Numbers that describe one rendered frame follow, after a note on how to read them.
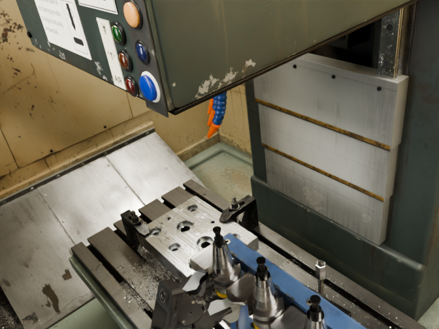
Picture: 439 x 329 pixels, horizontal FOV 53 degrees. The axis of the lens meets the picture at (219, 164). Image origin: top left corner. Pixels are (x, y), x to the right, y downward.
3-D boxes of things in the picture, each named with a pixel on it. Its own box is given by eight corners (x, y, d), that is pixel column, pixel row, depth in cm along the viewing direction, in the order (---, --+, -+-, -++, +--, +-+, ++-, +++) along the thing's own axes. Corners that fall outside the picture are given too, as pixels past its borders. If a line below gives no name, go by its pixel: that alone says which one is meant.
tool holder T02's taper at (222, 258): (240, 269, 82) (236, 243, 78) (221, 281, 80) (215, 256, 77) (227, 256, 85) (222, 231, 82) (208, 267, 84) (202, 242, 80)
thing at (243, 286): (240, 311, 77) (240, 307, 76) (221, 294, 80) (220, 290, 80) (268, 288, 80) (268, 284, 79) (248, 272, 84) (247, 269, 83)
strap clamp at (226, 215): (228, 247, 134) (222, 209, 125) (221, 241, 136) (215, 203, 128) (259, 224, 140) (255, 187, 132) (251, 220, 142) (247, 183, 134)
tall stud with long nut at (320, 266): (321, 302, 113) (321, 267, 105) (313, 296, 114) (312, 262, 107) (328, 296, 114) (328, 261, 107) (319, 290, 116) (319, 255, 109)
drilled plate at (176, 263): (196, 296, 114) (193, 282, 112) (139, 243, 134) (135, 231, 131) (259, 249, 126) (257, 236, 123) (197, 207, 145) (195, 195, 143)
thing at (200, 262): (201, 277, 84) (201, 274, 84) (185, 263, 88) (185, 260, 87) (228, 258, 87) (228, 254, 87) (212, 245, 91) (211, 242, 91)
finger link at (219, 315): (227, 299, 82) (183, 315, 81) (226, 294, 81) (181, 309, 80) (234, 320, 78) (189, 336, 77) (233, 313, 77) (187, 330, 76)
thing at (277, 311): (291, 315, 75) (290, 305, 74) (261, 332, 73) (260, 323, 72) (270, 291, 80) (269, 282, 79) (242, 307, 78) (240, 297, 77)
